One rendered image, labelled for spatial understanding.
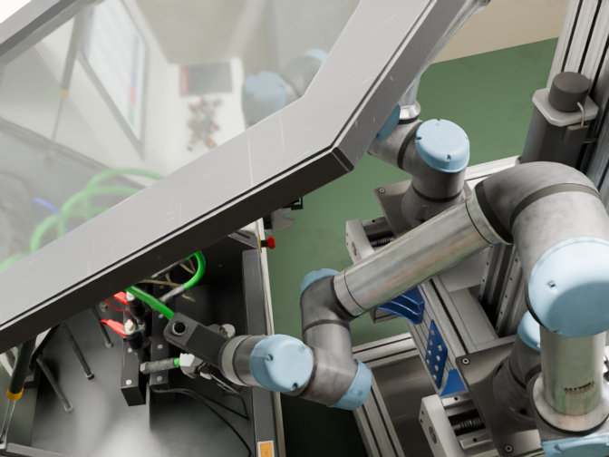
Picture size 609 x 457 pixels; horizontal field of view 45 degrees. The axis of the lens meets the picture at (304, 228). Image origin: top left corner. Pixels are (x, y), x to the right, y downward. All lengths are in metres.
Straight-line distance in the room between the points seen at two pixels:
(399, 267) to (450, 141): 0.58
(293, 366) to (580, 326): 0.37
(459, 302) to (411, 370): 0.78
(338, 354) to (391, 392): 1.33
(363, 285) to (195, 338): 0.28
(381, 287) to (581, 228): 0.32
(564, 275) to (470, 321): 0.82
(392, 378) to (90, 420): 1.06
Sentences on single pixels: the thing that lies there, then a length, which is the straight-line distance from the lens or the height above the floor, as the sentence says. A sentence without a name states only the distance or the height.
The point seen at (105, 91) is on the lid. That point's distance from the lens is 1.04.
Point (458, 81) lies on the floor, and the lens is 3.84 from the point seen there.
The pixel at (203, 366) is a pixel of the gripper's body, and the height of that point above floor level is 1.31.
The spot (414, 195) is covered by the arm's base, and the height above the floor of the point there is 1.11.
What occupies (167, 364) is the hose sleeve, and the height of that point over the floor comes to 1.17.
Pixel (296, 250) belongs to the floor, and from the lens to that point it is 3.01.
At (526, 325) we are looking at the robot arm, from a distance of 1.31.
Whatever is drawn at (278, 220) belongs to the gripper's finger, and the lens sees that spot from 1.41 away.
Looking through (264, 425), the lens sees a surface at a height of 0.95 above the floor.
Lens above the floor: 2.33
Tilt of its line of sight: 49 degrees down
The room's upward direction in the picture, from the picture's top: 4 degrees counter-clockwise
